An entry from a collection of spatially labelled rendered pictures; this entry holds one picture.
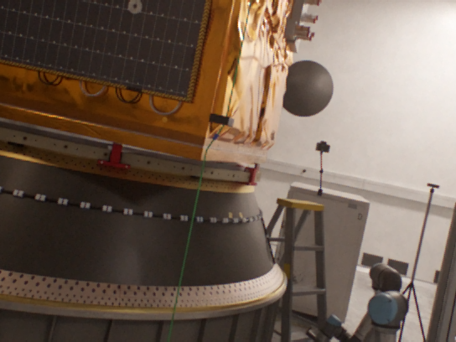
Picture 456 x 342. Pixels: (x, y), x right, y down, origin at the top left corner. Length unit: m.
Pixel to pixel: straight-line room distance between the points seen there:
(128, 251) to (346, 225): 4.22
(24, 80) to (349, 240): 4.60
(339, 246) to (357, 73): 4.82
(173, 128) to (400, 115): 8.50
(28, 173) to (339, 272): 4.49
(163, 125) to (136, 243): 0.51
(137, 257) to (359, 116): 8.29
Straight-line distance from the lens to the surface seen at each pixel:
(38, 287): 2.00
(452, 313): 2.51
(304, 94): 10.04
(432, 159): 10.17
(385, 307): 2.24
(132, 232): 2.07
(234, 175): 2.39
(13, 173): 2.18
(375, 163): 10.02
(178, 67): 1.79
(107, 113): 1.91
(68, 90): 1.97
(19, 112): 2.06
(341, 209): 5.99
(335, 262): 6.07
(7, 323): 2.05
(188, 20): 1.82
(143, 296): 2.02
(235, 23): 1.87
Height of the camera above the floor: 1.83
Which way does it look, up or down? 2 degrees down
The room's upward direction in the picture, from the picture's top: 12 degrees clockwise
